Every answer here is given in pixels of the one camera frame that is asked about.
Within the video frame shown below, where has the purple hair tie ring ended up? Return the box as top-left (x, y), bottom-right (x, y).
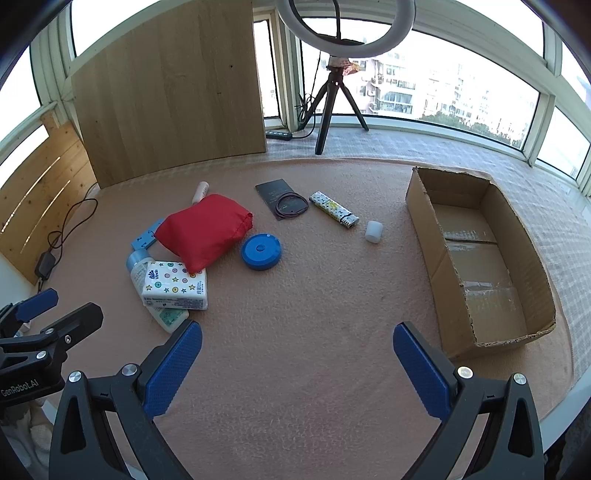
top-left (274, 192), bottom-right (310, 220)

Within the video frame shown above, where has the small white cylinder cap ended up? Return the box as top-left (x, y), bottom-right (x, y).
top-left (365, 220), bottom-right (384, 244)

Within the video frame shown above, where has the black tripod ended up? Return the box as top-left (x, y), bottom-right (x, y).
top-left (297, 62), bottom-right (370, 155)

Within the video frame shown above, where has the red fabric pouch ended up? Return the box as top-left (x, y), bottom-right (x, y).
top-left (154, 194), bottom-right (253, 274)

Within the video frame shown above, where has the pink tube grey cap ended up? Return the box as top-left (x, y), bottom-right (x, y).
top-left (191, 181), bottom-right (209, 204)

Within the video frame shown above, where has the pine wood side panel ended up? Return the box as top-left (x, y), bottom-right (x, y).
top-left (1, 112), bottom-right (96, 283)

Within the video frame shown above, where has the blue phone stand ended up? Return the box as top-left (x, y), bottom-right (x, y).
top-left (131, 219), bottom-right (164, 251)

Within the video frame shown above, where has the patterned lighter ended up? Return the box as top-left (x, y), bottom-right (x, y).
top-left (310, 191), bottom-right (360, 229)

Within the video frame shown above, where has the wooden headboard panel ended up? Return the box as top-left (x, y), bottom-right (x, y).
top-left (72, 1), bottom-right (266, 187)

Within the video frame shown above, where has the star patterned tissue pack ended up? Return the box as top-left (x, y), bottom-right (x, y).
top-left (140, 261), bottom-right (208, 311)

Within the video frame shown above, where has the blue round tape measure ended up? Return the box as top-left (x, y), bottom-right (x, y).
top-left (240, 234), bottom-right (283, 271)

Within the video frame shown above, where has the white ring light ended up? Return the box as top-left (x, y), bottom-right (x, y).
top-left (276, 0), bottom-right (416, 58)

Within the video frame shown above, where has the cardboard box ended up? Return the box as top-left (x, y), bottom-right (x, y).
top-left (406, 167), bottom-right (557, 359)

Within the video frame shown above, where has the black card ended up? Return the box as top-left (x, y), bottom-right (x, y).
top-left (256, 179), bottom-right (308, 220)

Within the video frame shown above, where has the tripod power cable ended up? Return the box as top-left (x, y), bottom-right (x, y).
top-left (290, 0), bottom-right (343, 140)

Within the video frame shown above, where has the black power strip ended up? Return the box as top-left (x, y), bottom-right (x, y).
top-left (266, 130), bottom-right (294, 141)

